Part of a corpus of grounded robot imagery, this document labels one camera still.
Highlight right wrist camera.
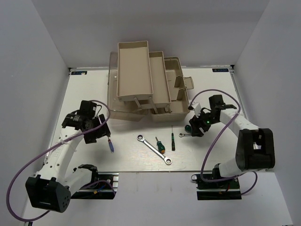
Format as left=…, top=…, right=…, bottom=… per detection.
left=188, top=102, right=202, bottom=118

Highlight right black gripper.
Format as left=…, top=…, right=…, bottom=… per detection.
left=189, top=108, right=219, bottom=137

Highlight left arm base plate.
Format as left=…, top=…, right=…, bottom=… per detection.
left=71, top=172, right=119, bottom=200

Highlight small combination wrench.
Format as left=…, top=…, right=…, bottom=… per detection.
left=179, top=133, right=192, bottom=137

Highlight beige cantilever toolbox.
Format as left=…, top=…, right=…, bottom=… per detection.
left=107, top=41, right=194, bottom=122

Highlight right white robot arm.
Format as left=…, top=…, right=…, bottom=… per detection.
left=188, top=95, right=276, bottom=188

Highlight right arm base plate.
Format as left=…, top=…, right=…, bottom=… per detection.
left=191, top=174, right=242, bottom=201

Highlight thin black green screwdriver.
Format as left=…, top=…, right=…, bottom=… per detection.
left=171, top=126, right=175, bottom=151

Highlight red blue screwdriver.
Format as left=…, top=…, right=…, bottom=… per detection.
left=108, top=139, right=115, bottom=153

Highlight large ratchet wrench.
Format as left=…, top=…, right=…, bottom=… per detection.
left=137, top=135, right=172, bottom=165

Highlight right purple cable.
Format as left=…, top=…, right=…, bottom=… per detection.
left=190, top=89, right=258, bottom=195

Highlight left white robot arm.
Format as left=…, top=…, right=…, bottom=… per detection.
left=25, top=100, right=111, bottom=213

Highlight stubby green orange screwdriver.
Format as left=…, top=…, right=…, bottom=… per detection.
left=155, top=137, right=166, bottom=153

